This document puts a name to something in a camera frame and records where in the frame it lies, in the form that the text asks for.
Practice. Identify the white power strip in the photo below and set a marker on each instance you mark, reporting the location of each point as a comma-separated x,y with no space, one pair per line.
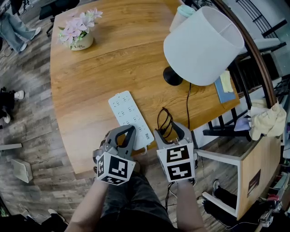
127,111

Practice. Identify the grey desk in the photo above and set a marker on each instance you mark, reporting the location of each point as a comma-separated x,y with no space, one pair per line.
10,147

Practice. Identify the cream cloth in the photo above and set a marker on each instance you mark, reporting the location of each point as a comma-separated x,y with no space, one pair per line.
267,122

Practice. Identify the yellow paper sheet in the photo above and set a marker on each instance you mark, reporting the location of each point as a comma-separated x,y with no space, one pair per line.
226,82

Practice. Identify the pink flowers in white pot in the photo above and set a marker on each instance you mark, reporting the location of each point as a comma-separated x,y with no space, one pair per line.
79,34

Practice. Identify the white plastic bin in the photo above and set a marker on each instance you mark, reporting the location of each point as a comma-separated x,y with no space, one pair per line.
21,171

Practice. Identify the translucent plastic container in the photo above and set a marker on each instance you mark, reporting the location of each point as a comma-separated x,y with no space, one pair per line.
179,18

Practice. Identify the wooden table with white frame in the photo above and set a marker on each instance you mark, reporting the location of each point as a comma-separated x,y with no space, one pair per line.
258,172

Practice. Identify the black railing with wooden handrail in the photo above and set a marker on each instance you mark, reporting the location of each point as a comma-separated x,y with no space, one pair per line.
258,56

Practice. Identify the person's left forearm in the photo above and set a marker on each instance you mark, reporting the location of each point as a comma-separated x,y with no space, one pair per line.
88,208

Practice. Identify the person's camouflage trousers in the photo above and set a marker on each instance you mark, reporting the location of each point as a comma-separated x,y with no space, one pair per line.
136,204

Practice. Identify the black office chair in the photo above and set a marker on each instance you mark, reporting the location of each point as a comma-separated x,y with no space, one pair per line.
56,9

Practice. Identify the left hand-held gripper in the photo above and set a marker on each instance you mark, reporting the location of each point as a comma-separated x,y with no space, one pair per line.
115,167

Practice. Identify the white table lamp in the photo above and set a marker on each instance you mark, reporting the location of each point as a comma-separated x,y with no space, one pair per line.
199,45

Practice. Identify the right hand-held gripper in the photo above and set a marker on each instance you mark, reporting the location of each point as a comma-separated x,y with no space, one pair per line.
179,163

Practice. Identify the person's right forearm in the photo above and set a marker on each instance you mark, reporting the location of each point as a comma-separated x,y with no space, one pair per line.
190,208

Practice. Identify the blue notebook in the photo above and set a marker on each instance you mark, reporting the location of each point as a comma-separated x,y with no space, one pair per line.
226,96

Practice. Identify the purple cloth item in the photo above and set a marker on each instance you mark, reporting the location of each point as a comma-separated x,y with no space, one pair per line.
241,124

